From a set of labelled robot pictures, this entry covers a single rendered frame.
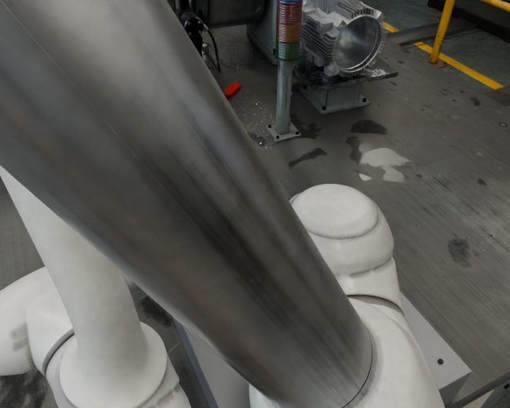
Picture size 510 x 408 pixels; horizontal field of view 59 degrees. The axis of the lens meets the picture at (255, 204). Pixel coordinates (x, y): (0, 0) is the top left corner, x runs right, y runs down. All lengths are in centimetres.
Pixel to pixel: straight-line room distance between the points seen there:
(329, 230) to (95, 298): 25
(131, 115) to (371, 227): 39
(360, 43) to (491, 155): 48
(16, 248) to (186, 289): 89
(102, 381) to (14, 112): 32
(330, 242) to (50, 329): 32
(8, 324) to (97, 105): 43
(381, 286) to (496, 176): 82
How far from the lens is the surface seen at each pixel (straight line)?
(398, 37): 410
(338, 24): 127
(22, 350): 58
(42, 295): 58
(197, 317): 25
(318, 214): 52
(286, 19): 114
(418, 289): 96
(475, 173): 129
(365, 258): 51
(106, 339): 42
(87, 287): 40
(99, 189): 19
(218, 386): 70
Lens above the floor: 153
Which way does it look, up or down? 43 degrees down
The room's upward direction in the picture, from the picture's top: straight up
